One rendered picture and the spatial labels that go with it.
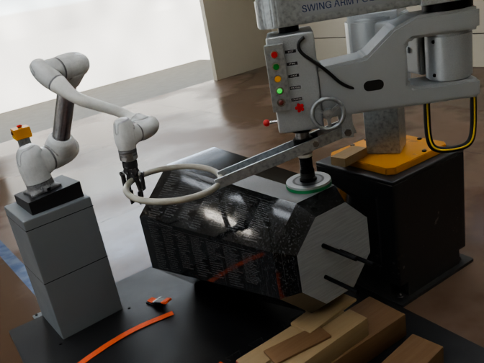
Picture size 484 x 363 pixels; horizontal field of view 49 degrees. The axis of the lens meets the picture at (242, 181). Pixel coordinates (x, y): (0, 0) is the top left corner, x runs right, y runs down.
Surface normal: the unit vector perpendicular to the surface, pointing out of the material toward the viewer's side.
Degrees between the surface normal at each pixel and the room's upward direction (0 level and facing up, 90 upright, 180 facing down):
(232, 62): 90
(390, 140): 90
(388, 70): 90
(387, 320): 0
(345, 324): 0
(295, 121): 90
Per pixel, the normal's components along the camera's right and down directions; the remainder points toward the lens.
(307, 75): -0.07, 0.36
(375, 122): -0.43, 0.39
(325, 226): 0.58, 0.19
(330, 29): -0.78, 0.34
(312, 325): -0.17, -0.92
